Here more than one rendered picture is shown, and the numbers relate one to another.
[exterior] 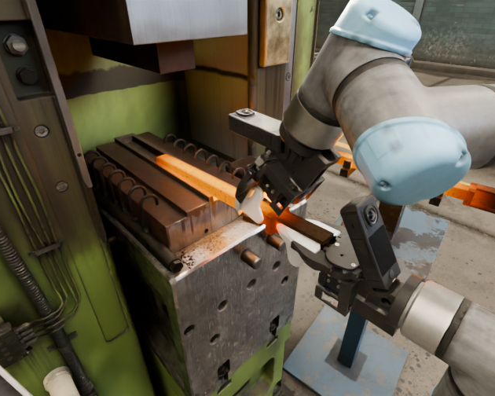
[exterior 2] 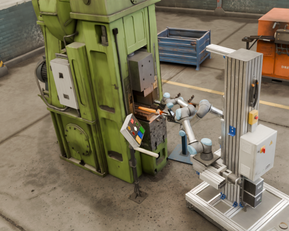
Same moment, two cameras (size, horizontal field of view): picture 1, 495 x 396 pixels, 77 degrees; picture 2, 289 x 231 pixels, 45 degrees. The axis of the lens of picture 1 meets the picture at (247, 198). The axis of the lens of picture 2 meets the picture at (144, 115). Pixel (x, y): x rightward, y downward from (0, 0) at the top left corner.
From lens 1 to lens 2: 399 cm
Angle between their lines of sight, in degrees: 6
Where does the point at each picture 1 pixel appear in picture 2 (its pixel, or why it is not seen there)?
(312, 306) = (174, 145)
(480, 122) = (173, 102)
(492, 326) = not seen: hidden behind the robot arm
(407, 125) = (169, 103)
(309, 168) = (163, 106)
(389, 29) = (167, 96)
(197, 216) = (149, 115)
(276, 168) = (160, 106)
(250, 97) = (152, 94)
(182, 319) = (150, 129)
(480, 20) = not seen: outside the picture
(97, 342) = not seen: hidden behind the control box
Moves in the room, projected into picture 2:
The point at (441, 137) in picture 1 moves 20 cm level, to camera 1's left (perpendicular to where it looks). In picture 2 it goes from (170, 103) to (154, 106)
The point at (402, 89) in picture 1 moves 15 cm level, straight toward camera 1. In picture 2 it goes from (168, 101) to (165, 107)
